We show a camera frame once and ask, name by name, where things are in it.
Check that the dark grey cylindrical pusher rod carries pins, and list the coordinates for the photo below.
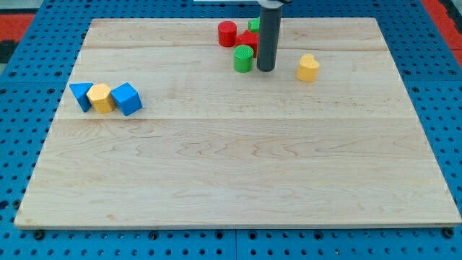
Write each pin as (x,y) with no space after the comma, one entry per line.
(270,20)

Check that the yellow heart block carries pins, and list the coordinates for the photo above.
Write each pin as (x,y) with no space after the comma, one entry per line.
(308,68)

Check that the yellow hexagon block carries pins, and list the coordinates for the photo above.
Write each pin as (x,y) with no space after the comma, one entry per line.
(100,98)

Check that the green block behind rod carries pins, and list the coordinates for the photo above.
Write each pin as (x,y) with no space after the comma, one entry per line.
(254,25)

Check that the blue cube block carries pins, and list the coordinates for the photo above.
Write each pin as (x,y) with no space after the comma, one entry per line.
(126,98)

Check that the red star block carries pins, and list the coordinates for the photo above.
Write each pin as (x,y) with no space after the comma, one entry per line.
(248,38)

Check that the red cylinder block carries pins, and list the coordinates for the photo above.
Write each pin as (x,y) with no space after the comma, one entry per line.
(227,31)

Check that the light wooden board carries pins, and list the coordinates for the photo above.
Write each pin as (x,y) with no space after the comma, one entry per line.
(213,148)

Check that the blue triangle block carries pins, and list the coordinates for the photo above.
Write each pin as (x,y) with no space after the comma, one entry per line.
(80,90)

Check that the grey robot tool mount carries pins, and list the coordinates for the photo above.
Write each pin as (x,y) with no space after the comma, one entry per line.
(273,3)

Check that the green cylinder block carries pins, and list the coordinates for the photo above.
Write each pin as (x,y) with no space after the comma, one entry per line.
(243,58)

